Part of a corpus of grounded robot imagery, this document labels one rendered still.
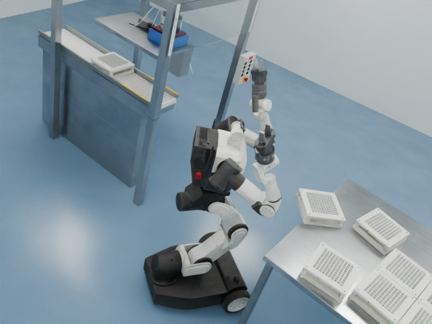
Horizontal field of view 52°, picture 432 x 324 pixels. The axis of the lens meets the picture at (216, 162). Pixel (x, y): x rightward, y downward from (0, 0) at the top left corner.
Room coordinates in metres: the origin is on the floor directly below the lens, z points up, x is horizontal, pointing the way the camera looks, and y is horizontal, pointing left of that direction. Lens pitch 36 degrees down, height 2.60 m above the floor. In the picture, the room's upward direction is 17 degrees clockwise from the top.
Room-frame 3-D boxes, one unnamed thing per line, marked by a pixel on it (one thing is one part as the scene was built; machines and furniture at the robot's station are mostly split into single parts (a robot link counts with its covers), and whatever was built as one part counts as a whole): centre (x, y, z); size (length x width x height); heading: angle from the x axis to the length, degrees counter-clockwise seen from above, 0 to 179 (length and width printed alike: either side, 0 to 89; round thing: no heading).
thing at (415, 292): (1.81, -1.16, 0.94); 0.25 x 0.24 x 0.02; 145
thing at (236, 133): (2.03, -0.06, 1.34); 0.10 x 0.07 x 0.09; 8
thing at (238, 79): (3.58, 0.00, 1.03); 0.17 x 0.06 x 0.26; 153
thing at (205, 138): (2.03, 0.00, 1.14); 0.34 x 0.30 x 0.36; 8
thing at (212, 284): (2.05, -0.07, 0.19); 0.64 x 0.52 x 0.33; 121
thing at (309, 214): (2.17, -0.69, 0.94); 0.25 x 0.24 x 0.02; 104
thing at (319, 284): (1.68, -0.75, 0.89); 0.24 x 0.24 x 0.02; 65
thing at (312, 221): (2.17, -0.69, 0.89); 0.24 x 0.24 x 0.02; 14
